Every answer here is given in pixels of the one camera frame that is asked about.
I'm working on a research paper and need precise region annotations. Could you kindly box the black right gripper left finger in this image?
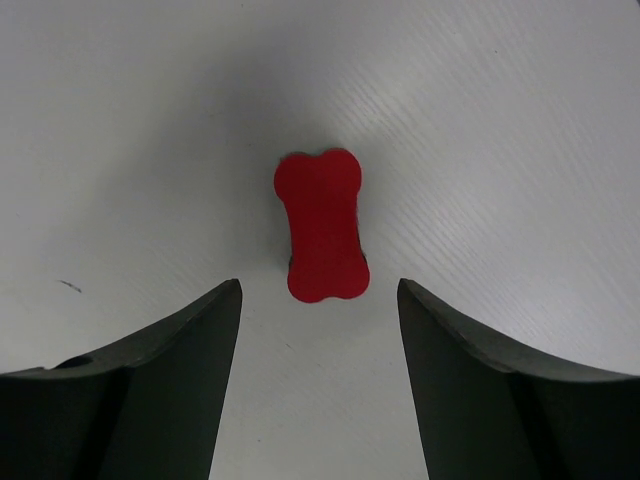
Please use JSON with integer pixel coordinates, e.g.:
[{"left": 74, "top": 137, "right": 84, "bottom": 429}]
[{"left": 1, "top": 279, "right": 242, "bottom": 479}]

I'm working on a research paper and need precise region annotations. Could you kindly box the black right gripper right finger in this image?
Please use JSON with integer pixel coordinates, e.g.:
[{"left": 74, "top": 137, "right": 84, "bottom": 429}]
[{"left": 397, "top": 279, "right": 639, "bottom": 479}]

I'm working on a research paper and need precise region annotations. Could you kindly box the red bone-shaped eraser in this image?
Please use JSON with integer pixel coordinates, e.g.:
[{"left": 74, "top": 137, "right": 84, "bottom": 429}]
[{"left": 273, "top": 148, "right": 371, "bottom": 303}]

